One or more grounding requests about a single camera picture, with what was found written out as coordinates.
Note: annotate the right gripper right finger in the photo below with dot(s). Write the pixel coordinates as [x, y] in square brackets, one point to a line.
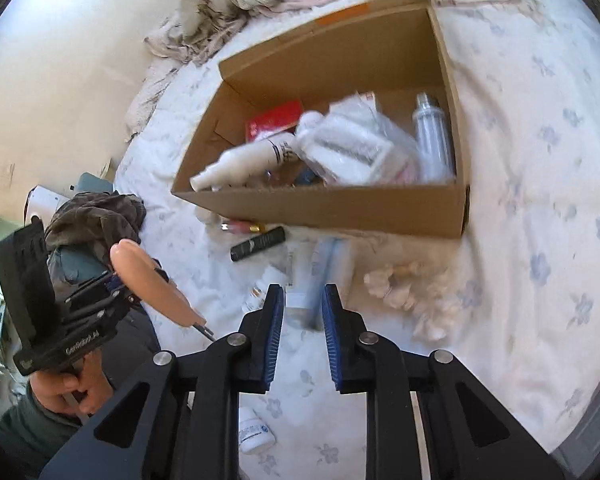
[348, 344]

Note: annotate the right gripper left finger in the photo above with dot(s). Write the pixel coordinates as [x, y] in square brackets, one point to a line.
[257, 342]

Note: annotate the crinkled white plastic packet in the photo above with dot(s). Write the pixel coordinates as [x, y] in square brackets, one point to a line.
[354, 144]

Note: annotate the red gold box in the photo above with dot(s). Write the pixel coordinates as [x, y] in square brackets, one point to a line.
[279, 119]

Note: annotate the person's left hand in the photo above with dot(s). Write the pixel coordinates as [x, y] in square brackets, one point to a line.
[73, 394]

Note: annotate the small white pill bottle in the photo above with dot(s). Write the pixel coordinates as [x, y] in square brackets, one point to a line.
[255, 298]

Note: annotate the white jar blue label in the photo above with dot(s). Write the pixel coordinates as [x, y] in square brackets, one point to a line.
[254, 436]

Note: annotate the clear toothbrush pack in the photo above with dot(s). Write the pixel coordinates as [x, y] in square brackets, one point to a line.
[310, 267]

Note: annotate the crumpled white tissue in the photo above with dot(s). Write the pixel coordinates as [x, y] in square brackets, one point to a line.
[421, 290]

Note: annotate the black rectangular tube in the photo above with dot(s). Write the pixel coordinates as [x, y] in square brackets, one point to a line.
[258, 244]

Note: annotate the grey clothes pile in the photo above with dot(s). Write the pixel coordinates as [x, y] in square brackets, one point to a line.
[96, 221]

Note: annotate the pink perfume bottle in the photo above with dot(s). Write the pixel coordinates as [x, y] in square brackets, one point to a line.
[242, 227]

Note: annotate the white lotion bottle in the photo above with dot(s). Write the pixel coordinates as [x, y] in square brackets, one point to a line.
[237, 165]

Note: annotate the white floral bed sheet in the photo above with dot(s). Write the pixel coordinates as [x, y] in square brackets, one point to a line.
[524, 279]

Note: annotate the open cardboard box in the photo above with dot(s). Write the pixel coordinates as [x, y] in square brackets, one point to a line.
[393, 48]

